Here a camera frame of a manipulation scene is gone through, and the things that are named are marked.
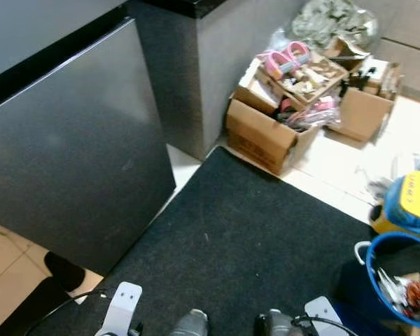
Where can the grey steel fridge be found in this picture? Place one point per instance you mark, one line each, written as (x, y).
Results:
(42, 35)

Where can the yellow bin with blue liner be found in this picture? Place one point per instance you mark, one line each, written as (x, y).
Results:
(413, 203)

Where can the clear plastic bag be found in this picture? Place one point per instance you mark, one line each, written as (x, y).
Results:
(388, 171)

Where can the small brown cardboard box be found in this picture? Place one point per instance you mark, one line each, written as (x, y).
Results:
(360, 112)

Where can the black tool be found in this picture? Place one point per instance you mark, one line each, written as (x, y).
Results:
(353, 80)

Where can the blue plastic bucket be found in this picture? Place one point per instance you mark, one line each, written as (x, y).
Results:
(378, 280)

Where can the crumpled snack wrappers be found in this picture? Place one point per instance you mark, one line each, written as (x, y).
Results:
(409, 294)

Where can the beige kitchen drawer cabinet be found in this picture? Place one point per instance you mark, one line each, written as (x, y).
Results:
(406, 42)

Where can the pink plastic package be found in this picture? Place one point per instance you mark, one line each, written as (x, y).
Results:
(311, 112)

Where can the open cardboard tray box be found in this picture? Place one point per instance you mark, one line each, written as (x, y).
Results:
(315, 77)

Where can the crumpled grey-green plastic bag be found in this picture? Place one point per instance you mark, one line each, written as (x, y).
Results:
(332, 21)

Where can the pink slipper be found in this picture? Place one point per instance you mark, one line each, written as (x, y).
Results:
(297, 52)
(273, 63)

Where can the silver robot right leg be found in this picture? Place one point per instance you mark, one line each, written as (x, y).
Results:
(276, 323)

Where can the silver robot leg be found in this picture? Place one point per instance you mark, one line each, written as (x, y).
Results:
(276, 323)
(189, 323)

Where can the grey counter cabinet black top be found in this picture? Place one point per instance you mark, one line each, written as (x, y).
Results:
(189, 70)

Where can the silver robot left leg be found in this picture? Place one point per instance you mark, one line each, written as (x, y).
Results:
(189, 323)

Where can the black slipper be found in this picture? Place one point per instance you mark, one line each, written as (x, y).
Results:
(66, 269)

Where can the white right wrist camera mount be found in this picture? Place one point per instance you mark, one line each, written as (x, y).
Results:
(325, 315)

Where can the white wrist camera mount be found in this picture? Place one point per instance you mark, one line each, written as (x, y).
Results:
(122, 301)
(325, 315)

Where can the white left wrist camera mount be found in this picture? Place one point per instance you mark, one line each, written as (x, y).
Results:
(122, 301)

